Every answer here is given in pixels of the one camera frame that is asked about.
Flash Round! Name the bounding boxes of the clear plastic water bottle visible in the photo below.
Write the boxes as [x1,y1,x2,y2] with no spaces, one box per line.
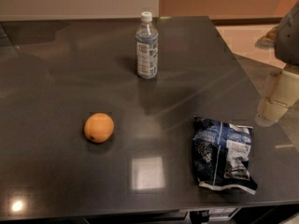
[135,11,159,79]

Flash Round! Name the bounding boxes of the blue chip bag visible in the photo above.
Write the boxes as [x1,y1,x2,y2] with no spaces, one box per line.
[192,116,258,195]

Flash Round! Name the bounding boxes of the orange fruit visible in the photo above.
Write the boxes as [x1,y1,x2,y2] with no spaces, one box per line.
[84,113,114,144]

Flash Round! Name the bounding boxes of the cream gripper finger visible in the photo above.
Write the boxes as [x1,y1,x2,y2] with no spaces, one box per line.
[255,64,299,127]

